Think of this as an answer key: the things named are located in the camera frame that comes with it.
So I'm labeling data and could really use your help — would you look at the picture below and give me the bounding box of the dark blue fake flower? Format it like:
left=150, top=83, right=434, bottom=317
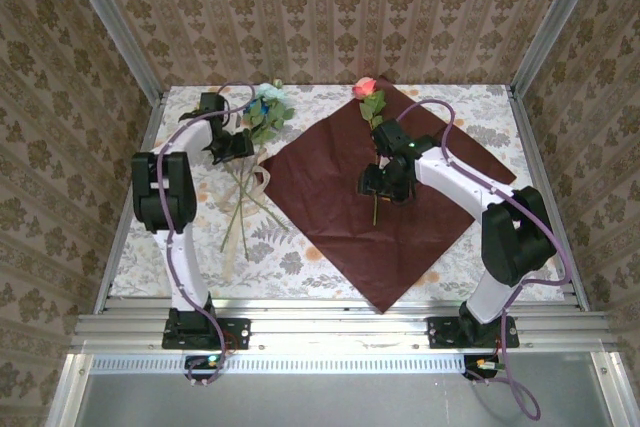
left=219, top=98, right=274, bottom=253

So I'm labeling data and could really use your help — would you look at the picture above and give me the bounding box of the red wrapping paper sheet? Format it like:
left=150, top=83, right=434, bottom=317
left=260, top=75, right=519, bottom=316

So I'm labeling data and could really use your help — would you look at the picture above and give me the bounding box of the light blue fake flower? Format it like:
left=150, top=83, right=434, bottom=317
left=239, top=77, right=297, bottom=262

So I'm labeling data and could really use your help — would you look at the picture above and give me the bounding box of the peach fake flower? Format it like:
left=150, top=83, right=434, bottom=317
left=224, top=161, right=290, bottom=233

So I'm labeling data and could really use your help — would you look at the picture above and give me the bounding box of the beige ribbon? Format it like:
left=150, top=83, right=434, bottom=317
left=214, top=161, right=272, bottom=284

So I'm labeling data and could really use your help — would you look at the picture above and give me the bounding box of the floral tablecloth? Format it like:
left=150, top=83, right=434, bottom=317
left=109, top=84, right=566, bottom=303

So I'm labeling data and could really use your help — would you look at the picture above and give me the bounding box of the small black connector board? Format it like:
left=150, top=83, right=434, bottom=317
left=184, top=354, right=226, bottom=381
left=463, top=354, right=504, bottom=381

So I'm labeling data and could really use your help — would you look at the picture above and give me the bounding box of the grey metal panel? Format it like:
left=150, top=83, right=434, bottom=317
left=74, top=372, right=617, bottom=427

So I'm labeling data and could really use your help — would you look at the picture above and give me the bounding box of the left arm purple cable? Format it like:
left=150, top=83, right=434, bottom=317
left=155, top=80, right=259, bottom=389

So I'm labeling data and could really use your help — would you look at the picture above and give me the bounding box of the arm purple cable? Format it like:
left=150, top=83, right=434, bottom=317
left=394, top=99, right=574, bottom=422
left=155, top=80, right=259, bottom=389

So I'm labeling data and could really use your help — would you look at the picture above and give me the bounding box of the aluminium table side rail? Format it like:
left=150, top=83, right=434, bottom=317
left=504, top=85, right=592, bottom=312
left=92, top=89, right=171, bottom=316

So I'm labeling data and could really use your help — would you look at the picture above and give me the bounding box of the aluminium table edge rail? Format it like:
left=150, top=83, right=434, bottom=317
left=94, top=298, right=591, bottom=316

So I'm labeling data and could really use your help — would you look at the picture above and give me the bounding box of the aluminium mounting rail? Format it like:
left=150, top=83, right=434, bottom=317
left=69, top=310, right=621, bottom=354

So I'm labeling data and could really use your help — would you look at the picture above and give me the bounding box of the aluminium frame post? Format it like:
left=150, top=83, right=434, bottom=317
left=508, top=0, right=610, bottom=98
left=57, top=0, right=170, bottom=101

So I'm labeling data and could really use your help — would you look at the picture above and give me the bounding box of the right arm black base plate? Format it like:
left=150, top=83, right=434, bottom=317
left=427, top=315, right=521, bottom=350

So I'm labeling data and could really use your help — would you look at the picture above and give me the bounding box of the slotted white cable duct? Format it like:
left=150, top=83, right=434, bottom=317
left=88, top=354, right=469, bottom=376

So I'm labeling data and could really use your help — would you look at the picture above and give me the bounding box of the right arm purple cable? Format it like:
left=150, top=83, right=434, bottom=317
left=394, top=99, right=574, bottom=422

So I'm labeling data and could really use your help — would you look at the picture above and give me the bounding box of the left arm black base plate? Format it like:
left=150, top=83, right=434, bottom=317
left=162, top=318, right=251, bottom=351

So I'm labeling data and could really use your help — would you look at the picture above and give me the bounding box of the aluminium lower frame bar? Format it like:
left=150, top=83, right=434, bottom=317
left=589, top=351, right=637, bottom=427
left=45, top=352, right=95, bottom=427

